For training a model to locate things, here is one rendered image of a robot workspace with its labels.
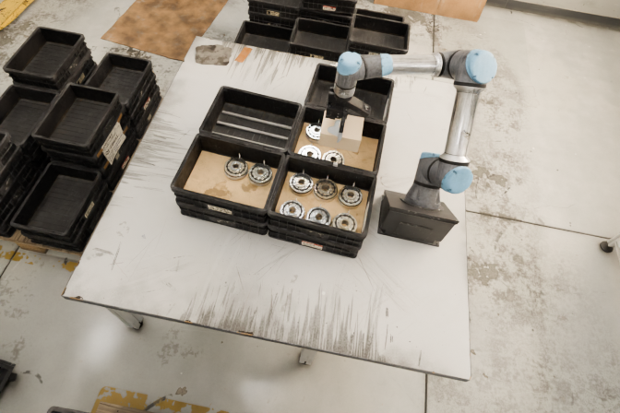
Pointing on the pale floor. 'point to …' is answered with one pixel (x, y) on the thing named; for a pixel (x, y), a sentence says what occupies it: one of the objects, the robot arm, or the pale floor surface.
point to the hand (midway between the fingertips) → (341, 128)
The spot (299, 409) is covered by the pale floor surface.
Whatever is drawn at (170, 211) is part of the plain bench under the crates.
